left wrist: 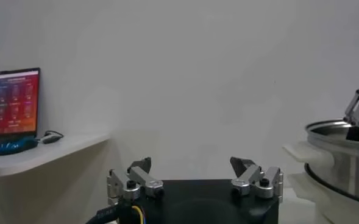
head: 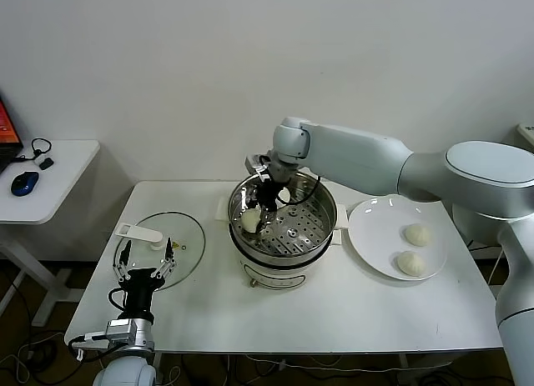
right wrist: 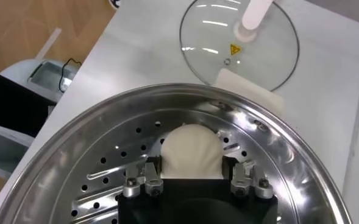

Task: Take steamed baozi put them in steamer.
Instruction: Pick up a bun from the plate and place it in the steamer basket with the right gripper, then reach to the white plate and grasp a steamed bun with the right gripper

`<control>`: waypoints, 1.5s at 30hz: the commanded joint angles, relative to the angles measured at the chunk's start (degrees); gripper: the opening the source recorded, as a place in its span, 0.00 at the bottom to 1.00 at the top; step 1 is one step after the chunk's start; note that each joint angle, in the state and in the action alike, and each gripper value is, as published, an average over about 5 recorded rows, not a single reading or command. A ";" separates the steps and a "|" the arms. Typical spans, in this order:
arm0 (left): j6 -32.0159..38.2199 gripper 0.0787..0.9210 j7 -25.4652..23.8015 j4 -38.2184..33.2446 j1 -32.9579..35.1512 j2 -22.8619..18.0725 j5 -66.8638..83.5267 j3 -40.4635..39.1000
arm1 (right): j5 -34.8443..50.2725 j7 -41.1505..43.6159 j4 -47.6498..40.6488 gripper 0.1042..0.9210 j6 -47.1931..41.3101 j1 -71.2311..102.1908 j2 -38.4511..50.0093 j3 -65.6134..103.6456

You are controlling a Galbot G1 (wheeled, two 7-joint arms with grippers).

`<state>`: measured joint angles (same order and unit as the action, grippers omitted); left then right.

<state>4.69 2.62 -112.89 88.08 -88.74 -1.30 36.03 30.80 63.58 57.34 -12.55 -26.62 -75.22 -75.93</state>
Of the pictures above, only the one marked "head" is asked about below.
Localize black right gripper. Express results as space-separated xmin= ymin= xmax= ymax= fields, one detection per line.
xmin=249 ymin=180 xmax=285 ymax=233

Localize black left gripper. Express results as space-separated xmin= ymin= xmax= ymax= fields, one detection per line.
xmin=112 ymin=237 xmax=176 ymax=318

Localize stainless steel steamer basket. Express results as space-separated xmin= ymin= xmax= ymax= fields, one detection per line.
xmin=228 ymin=168 xmax=337 ymax=267

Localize white electric cooker pot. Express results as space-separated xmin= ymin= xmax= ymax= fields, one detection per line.
xmin=214 ymin=196 xmax=348 ymax=291

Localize white side table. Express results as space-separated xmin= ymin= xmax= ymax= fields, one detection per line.
xmin=0 ymin=140 xmax=101 ymax=328

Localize white round plate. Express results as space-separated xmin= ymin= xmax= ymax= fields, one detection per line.
xmin=345 ymin=198 xmax=448 ymax=282

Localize blue computer mouse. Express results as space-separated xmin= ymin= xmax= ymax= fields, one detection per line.
xmin=10 ymin=172 xmax=40 ymax=198

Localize black laptop with red screen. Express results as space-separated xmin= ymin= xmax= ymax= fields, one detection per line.
xmin=0 ymin=94 xmax=24 ymax=174

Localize white desk edge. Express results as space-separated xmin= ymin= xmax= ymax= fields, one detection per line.
xmin=516 ymin=123 xmax=534 ymax=146

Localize glass lid with white handle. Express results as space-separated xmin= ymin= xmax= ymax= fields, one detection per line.
xmin=113 ymin=211 xmax=206 ymax=289

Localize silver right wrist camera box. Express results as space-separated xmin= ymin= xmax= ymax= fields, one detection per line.
xmin=244 ymin=153 xmax=270 ymax=174

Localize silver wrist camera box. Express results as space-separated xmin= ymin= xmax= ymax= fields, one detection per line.
xmin=244 ymin=153 xmax=270 ymax=174
xmin=81 ymin=318 xmax=139 ymax=345

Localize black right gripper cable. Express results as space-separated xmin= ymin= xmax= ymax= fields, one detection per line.
xmin=275 ymin=175 xmax=321 ymax=207

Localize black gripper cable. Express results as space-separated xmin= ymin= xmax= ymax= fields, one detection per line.
xmin=275 ymin=175 xmax=321 ymax=207
xmin=108 ymin=288 xmax=128 ymax=313

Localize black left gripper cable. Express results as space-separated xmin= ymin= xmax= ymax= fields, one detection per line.
xmin=108 ymin=288 xmax=128 ymax=313

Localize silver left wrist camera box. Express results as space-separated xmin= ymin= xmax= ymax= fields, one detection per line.
xmin=81 ymin=318 xmax=139 ymax=345

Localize black floor cable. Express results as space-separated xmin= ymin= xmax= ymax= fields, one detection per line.
xmin=0 ymin=273 xmax=26 ymax=318

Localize black earphone cable loop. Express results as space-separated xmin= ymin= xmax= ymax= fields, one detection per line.
xmin=10 ymin=138 xmax=53 ymax=165

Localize floor cable tangle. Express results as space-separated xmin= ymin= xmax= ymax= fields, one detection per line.
xmin=0 ymin=331 xmax=80 ymax=386

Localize cables under work table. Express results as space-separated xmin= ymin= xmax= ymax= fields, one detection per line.
xmin=166 ymin=354 xmax=414 ymax=386

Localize black cable with adapter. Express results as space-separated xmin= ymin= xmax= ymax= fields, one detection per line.
xmin=466 ymin=238 xmax=501 ymax=252

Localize white hanging cable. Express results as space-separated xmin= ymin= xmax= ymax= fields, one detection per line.
xmin=486 ymin=247 xmax=505 ymax=286

